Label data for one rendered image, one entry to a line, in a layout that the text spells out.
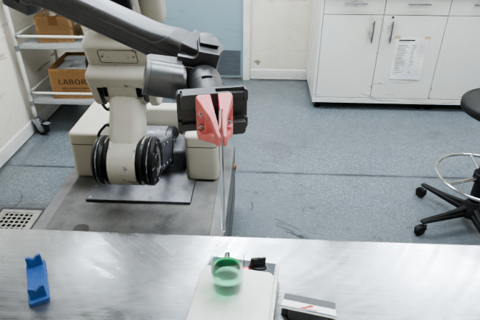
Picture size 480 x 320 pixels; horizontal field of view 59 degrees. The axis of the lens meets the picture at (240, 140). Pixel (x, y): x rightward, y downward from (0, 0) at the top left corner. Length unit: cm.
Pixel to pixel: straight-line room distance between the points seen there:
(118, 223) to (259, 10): 234
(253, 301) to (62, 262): 41
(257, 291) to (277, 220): 141
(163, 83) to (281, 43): 294
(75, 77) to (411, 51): 221
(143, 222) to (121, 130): 34
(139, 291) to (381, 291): 44
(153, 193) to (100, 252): 77
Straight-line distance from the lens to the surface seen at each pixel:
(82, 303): 84
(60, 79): 291
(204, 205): 160
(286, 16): 350
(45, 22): 283
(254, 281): 71
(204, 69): 68
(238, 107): 62
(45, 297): 86
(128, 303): 82
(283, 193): 226
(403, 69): 316
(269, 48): 357
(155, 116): 186
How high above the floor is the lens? 137
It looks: 30 degrees down
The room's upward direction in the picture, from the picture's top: straight up
